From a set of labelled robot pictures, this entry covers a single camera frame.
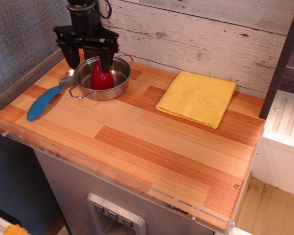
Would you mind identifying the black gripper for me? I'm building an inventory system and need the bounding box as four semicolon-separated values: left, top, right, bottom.
53;9;119;73

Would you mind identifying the red toy pepper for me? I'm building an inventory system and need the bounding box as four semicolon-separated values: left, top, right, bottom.
91;61;114;90

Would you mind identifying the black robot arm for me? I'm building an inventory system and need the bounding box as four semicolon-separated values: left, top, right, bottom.
53;0;119;73

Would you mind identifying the small steel pot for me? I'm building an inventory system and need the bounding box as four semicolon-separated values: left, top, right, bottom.
69;54;134;101

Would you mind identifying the clear acrylic edge guard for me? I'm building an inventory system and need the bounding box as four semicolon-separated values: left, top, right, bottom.
0;111;264;235

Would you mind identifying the yellow folded cloth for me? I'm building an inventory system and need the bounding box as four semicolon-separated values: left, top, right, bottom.
156;71;236;129

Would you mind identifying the grey toy cabinet front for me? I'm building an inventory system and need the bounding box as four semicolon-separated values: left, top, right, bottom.
34;150;214;235

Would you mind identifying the silver dispenser panel with buttons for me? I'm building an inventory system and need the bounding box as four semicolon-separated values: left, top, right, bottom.
87;192;147;235

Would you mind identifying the yellow object bottom left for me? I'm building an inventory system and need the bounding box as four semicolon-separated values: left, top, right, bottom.
3;225;29;235

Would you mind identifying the white toy sink unit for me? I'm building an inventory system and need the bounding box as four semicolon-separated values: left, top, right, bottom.
251;91;294;194

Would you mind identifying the dark vertical post left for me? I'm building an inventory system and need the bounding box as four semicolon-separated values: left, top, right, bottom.
83;48;100;60

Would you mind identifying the dark vertical post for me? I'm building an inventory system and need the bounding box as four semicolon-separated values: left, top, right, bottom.
259;17;294;119
83;48;100;60

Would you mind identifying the blue handled metal spoon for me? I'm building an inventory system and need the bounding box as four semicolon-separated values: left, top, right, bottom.
27;69;76;121

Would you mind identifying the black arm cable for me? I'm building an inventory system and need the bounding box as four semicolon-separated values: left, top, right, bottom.
97;0;112;20

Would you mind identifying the dark vertical post right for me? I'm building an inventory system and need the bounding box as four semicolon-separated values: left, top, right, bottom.
259;17;294;119

